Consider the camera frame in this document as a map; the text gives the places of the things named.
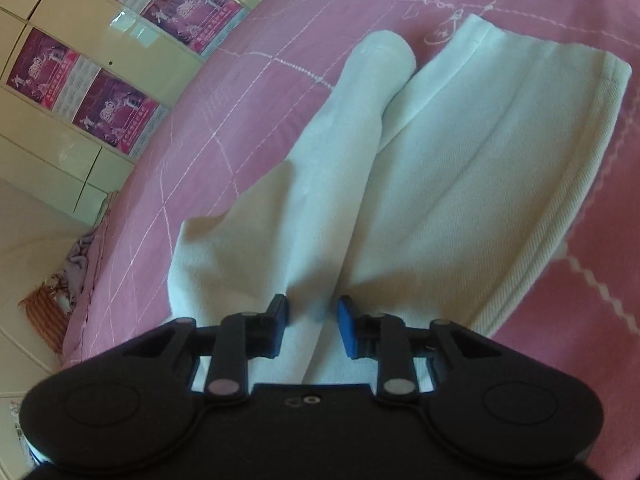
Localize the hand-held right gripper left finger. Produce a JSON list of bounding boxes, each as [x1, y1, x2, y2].
[[122, 295, 292, 407]]

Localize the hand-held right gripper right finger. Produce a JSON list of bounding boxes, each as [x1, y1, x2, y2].
[[337, 296, 498, 407]]

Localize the white pants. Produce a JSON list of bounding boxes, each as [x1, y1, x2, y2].
[[167, 14, 632, 393]]

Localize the lavender crumpled cloth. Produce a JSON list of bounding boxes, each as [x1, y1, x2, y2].
[[62, 230, 108, 283]]

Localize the pink checked bed sheet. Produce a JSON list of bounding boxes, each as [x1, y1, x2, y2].
[[60, 0, 640, 386]]

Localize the orange patterned pillow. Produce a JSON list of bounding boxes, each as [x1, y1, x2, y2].
[[19, 284, 73, 358]]

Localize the cream glossy wardrobe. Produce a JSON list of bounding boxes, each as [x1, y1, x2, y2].
[[0, 0, 288, 218]]

